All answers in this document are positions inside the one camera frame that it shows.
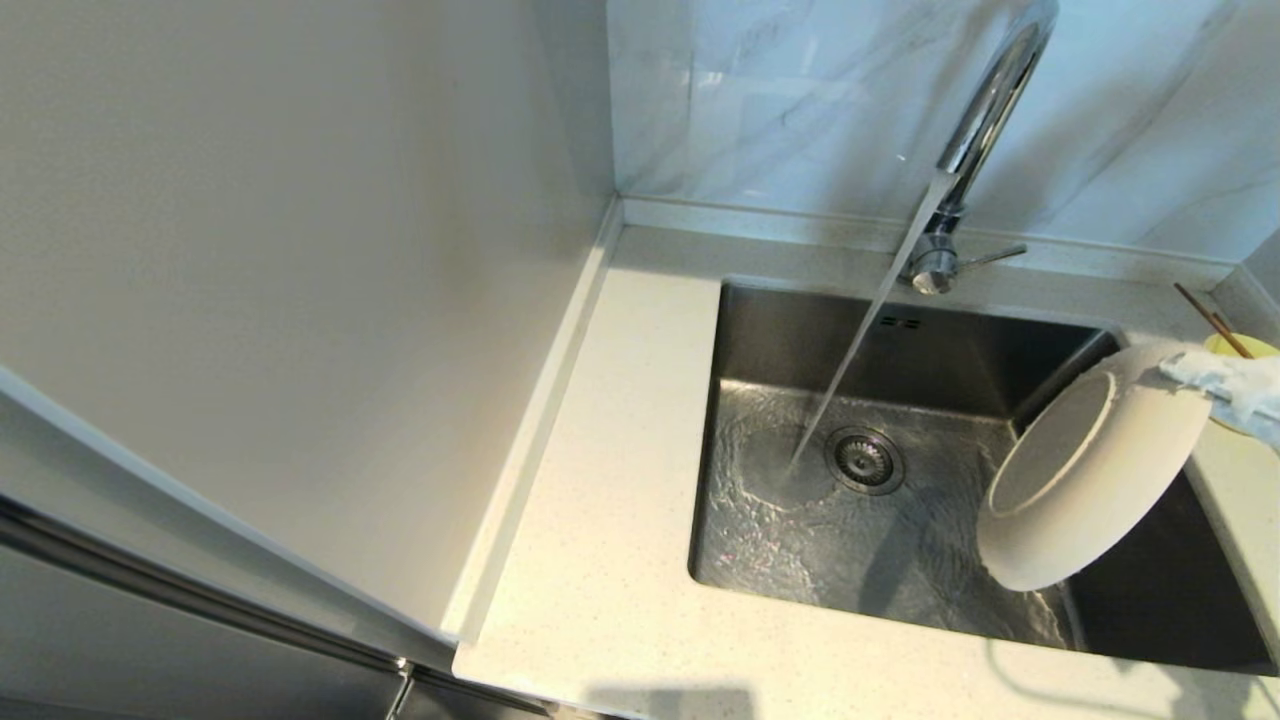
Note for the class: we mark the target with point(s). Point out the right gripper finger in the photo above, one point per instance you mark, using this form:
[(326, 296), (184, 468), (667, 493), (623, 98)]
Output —
[(1240, 390)]

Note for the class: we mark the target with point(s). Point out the pale yellow bowl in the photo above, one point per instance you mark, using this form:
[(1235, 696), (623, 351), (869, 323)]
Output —
[(1240, 345)]

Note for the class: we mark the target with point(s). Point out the brown wooden chopstick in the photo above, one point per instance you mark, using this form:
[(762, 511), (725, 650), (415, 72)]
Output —
[(1225, 326), (1200, 305)]

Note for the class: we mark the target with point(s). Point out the white ribbed plate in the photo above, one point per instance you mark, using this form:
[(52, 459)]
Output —
[(1100, 500)]

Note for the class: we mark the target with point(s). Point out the stainless steel sink basin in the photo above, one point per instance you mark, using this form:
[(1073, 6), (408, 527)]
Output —
[(780, 570)]

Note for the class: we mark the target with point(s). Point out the chrome gooseneck kitchen faucet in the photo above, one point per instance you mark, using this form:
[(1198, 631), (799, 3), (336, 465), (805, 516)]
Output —
[(990, 110)]

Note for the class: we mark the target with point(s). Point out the round metal drain strainer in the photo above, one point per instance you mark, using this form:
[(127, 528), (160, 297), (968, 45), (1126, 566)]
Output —
[(865, 461)]

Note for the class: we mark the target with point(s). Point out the white tall side panel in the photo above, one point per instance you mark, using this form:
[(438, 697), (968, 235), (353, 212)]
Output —
[(300, 250)]

